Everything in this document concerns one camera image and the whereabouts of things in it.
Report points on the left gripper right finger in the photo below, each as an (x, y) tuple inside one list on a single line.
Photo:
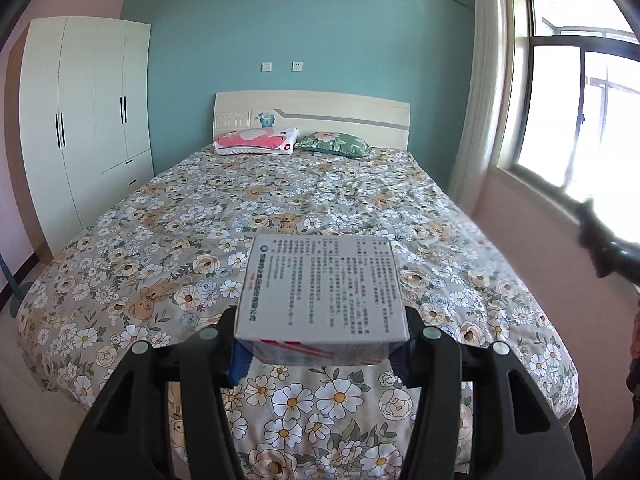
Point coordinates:
[(515, 434)]

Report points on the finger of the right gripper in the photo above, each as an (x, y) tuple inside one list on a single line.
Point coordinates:
[(608, 253)]

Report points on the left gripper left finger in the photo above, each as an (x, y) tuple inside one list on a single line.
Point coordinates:
[(126, 433)]

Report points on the white red medicine box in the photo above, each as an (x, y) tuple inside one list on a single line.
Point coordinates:
[(321, 300)]

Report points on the floral bed quilt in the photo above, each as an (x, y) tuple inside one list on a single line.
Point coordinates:
[(170, 258)]

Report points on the white curtain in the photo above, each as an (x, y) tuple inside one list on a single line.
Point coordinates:
[(484, 102)]

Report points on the pink white pillow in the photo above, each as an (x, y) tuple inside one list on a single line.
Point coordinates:
[(273, 141)]

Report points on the green floral pillow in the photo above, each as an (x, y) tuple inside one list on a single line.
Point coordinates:
[(334, 143)]

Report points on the cream wooden headboard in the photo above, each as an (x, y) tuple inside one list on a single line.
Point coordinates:
[(381, 123)]

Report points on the white wardrobe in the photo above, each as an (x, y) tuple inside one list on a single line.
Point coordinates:
[(83, 119)]

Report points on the window with dark frame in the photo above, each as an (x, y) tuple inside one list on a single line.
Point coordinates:
[(579, 136)]

